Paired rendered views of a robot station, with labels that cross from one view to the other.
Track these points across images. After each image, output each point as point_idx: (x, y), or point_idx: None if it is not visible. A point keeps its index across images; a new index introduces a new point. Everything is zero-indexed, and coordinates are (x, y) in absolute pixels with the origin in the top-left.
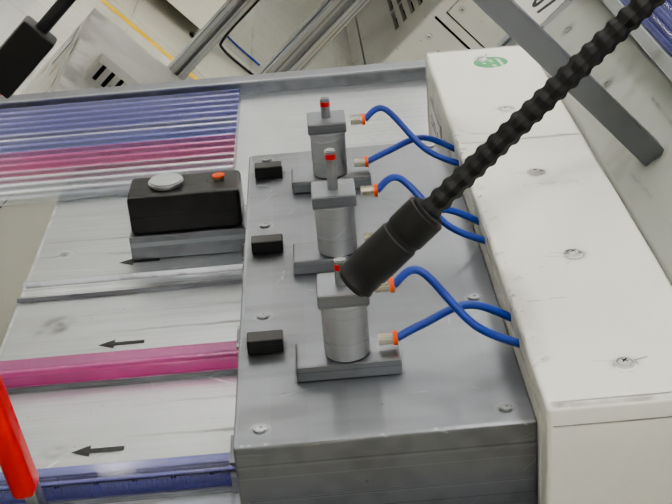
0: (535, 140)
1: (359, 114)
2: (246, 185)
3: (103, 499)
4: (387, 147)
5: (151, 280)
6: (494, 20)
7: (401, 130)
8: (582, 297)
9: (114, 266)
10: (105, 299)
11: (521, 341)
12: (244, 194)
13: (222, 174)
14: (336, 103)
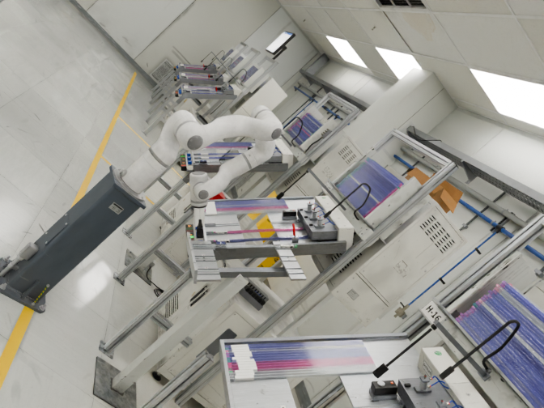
0: (332, 207)
1: (302, 203)
2: None
3: None
4: (313, 207)
5: (286, 222)
6: (329, 194)
7: None
8: (340, 221)
9: (281, 220)
10: (282, 223)
11: (335, 224)
12: None
13: (294, 210)
14: (298, 201)
